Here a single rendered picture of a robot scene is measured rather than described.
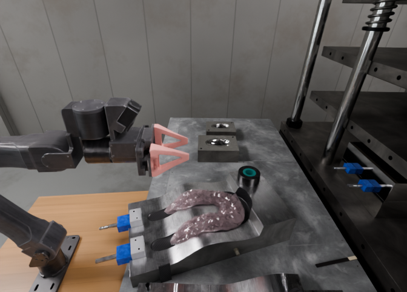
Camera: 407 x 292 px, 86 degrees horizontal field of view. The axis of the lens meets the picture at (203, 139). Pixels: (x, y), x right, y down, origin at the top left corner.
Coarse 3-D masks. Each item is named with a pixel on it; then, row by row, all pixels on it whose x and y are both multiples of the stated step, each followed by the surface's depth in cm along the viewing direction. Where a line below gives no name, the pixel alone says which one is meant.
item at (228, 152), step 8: (200, 136) 116; (208, 136) 117; (216, 136) 117; (224, 136) 117; (232, 136) 117; (200, 144) 110; (208, 144) 113; (216, 144) 114; (224, 144) 114; (232, 144) 110; (200, 152) 106; (208, 152) 106; (216, 152) 106; (224, 152) 106; (232, 152) 106; (200, 160) 108; (208, 160) 108; (216, 160) 108; (224, 160) 108; (232, 160) 108
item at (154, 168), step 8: (152, 144) 41; (152, 152) 40; (160, 152) 41; (168, 152) 42; (176, 152) 43; (184, 152) 44; (144, 160) 44; (152, 160) 41; (176, 160) 44; (184, 160) 44; (152, 168) 42; (160, 168) 44; (168, 168) 44; (152, 176) 43
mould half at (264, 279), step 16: (144, 288) 51; (160, 288) 51; (176, 288) 51; (192, 288) 52; (208, 288) 52; (224, 288) 52; (240, 288) 51; (256, 288) 49; (272, 288) 48; (288, 288) 48
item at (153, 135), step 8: (144, 128) 47; (152, 128) 47; (160, 128) 48; (144, 136) 44; (152, 136) 45; (160, 136) 49; (176, 136) 49; (184, 136) 49; (160, 144) 50; (168, 144) 51; (176, 144) 50; (184, 144) 50
